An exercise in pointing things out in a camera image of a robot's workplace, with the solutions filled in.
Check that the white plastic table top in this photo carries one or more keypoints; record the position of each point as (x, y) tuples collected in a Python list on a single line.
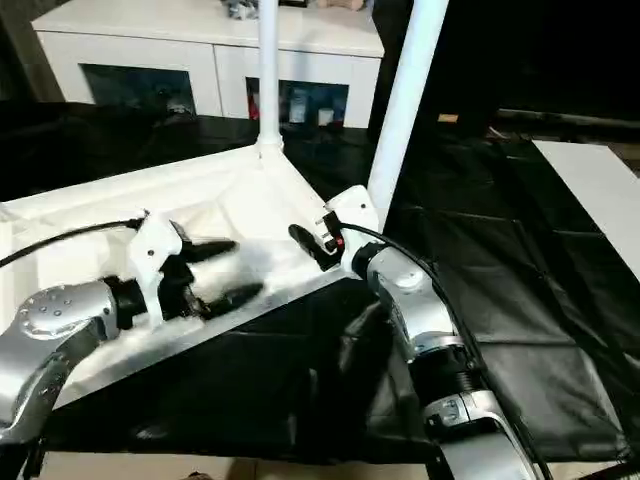
[(150, 200)]

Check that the white plastic table leg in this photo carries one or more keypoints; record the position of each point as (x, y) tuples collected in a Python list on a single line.
[(268, 70), (405, 100)]

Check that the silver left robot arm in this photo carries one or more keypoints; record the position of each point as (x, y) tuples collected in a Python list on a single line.
[(50, 340)]

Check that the small yellow box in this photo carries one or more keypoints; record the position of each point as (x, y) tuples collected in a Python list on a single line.
[(448, 118)]

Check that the black work mat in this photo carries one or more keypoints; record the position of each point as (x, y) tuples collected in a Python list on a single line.
[(500, 300)]

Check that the white cabinet with glass doors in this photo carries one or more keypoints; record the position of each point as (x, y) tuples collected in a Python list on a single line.
[(150, 30)]

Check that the white side table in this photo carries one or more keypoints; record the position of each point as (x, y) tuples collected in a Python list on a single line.
[(600, 185)]

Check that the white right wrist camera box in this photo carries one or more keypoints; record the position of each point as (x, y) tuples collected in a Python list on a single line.
[(350, 215)]

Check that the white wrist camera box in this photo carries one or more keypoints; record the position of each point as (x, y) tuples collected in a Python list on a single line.
[(350, 215), (150, 260)]

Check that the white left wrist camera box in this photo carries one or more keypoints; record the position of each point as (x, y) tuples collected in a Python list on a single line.
[(150, 260)]

